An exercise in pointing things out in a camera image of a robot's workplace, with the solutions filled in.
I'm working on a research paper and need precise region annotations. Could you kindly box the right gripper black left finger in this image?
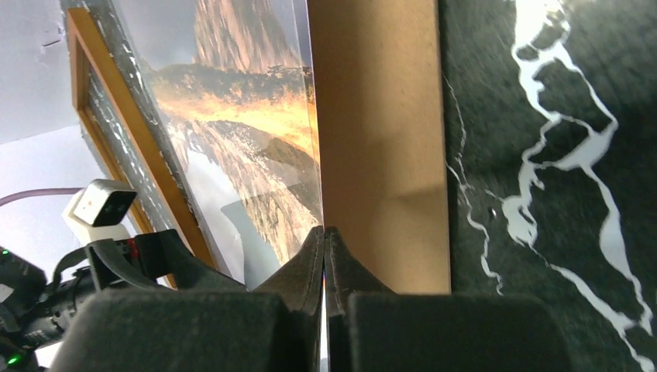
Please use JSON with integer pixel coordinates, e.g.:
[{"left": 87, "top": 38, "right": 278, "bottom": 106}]
[{"left": 50, "top": 226, "right": 324, "bottom": 371}]

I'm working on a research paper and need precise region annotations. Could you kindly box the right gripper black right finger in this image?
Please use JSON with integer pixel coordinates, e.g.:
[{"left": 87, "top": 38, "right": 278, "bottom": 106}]
[{"left": 324, "top": 227, "right": 573, "bottom": 371}]

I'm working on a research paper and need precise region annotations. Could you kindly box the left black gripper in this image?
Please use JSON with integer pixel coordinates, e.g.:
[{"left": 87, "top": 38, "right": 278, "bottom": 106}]
[{"left": 48, "top": 229, "right": 246, "bottom": 308}]

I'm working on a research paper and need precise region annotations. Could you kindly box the wooden picture frame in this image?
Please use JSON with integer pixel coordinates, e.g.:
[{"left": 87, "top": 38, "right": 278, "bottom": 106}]
[{"left": 60, "top": 1, "right": 218, "bottom": 268}]

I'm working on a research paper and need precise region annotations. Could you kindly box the mountain landscape photo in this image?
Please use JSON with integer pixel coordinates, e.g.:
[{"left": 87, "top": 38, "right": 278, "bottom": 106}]
[{"left": 113, "top": 1, "right": 322, "bottom": 289}]

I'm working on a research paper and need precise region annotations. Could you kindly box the brown fibreboard backing board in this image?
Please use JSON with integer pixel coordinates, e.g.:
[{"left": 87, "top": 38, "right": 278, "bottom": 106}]
[{"left": 308, "top": 1, "right": 451, "bottom": 294}]

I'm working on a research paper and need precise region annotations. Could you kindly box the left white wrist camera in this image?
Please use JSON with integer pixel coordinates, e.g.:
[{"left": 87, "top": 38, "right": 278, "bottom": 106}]
[{"left": 62, "top": 179, "right": 137, "bottom": 246}]

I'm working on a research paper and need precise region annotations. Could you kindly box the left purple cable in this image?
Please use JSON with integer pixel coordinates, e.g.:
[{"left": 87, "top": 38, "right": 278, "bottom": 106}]
[{"left": 0, "top": 187, "right": 86, "bottom": 209}]

